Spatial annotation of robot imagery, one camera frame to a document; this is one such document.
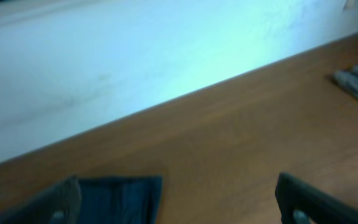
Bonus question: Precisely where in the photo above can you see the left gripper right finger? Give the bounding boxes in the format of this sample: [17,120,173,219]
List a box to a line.
[275,172,358,224]

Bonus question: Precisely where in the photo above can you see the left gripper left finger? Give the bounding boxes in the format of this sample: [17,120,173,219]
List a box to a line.
[0,177,82,224]

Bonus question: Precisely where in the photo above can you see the navy blue shorts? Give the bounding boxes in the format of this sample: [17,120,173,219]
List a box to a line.
[75,176,163,224]

